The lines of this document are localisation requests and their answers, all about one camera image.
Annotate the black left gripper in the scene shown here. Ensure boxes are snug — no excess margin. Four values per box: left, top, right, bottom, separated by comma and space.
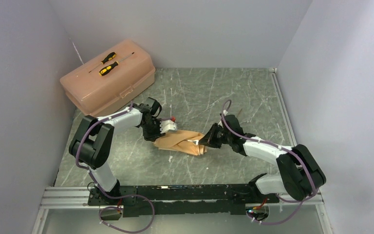
141, 118, 166, 142

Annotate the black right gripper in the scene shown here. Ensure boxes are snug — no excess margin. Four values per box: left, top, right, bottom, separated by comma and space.
198, 122, 232, 148

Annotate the orange cloth napkin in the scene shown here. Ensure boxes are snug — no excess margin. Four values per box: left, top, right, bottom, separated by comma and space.
153, 130, 207, 156

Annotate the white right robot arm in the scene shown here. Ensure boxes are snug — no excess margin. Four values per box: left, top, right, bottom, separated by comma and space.
198, 115, 326, 202

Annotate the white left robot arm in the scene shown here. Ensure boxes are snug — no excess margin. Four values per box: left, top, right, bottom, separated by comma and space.
69, 98, 165, 205

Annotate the pink plastic toolbox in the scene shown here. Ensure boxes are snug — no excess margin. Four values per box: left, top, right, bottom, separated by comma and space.
60, 39, 155, 117

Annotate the lower yellow black screwdriver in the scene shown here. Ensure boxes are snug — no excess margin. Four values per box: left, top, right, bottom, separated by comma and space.
99, 52, 135, 76

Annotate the yellow black screwdriver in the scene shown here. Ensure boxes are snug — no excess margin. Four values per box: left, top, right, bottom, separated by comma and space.
89, 52, 116, 73
99, 52, 135, 76

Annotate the upper yellow black screwdriver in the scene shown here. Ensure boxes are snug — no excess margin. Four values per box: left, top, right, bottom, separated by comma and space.
89, 52, 116, 73

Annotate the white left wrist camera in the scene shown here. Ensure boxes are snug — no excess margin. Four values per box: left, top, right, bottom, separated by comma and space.
160, 117, 178, 134

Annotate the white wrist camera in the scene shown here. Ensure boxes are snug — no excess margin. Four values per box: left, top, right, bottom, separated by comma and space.
218, 110, 228, 127
160, 117, 178, 134

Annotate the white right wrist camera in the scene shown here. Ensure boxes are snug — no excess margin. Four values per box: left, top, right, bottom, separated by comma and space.
218, 110, 228, 127

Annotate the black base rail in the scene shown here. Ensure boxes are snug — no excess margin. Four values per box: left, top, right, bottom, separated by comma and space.
88, 184, 279, 217

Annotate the aluminium frame rail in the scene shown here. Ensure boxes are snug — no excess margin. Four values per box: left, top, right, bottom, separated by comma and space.
33, 185, 333, 234

